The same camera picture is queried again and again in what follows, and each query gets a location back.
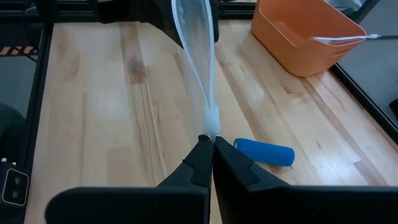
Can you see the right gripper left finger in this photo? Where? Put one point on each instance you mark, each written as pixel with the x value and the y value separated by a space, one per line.
pixel 196 168

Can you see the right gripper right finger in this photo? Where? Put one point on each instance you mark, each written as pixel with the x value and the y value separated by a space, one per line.
pixel 239 171

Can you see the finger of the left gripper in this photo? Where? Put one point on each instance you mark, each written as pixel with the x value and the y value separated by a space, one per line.
pixel 215 18
pixel 166 21

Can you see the blue elastic bandage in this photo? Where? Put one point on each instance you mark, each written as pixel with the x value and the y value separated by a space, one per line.
pixel 264 152

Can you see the orange plastic bin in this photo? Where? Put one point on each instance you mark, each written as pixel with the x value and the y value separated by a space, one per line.
pixel 298 40

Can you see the orange black striped tape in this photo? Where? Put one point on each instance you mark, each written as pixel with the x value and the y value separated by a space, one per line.
pixel 17 50

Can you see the dark green bulky object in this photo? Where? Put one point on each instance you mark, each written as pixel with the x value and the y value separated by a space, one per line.
pixel 11 130

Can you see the black box with white outline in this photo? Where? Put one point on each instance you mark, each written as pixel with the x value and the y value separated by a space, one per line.
pixel 15 186

